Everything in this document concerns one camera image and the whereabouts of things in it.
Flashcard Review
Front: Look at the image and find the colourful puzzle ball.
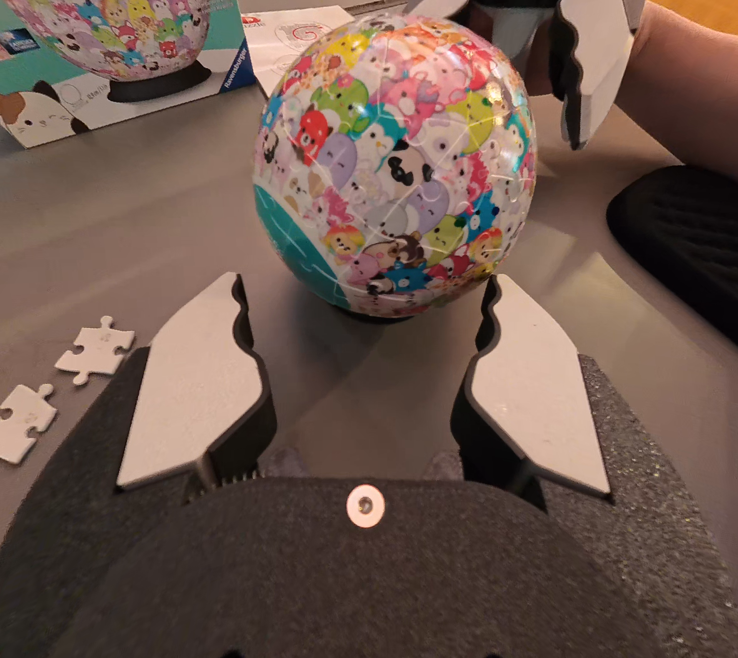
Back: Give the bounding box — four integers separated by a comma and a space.
253, 12, 539, 324

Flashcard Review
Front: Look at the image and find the white puzzle piece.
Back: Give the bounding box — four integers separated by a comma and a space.
54, 315, 137, 386
0, 383, 59, 466

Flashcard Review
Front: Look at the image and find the white instruction sheet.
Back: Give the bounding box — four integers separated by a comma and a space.
241, 5, 356, 100

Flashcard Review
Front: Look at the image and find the person's right forearm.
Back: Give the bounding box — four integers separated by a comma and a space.
611, 0, 738, 181

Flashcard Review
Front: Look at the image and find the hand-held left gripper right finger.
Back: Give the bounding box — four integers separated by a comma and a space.
450, 273, 612, 497

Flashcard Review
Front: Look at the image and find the puzzle ball cardboard box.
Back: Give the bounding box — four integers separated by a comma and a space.
0, 0, 257, 150

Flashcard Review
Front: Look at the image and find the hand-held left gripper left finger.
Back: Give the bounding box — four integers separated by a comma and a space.
115, 272, 278, 491

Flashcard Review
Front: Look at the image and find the black ball stand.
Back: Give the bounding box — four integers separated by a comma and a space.
329, 299, 440, 325

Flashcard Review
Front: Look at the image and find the black padded armrest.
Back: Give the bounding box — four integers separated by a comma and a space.
605, 165, 738, 348

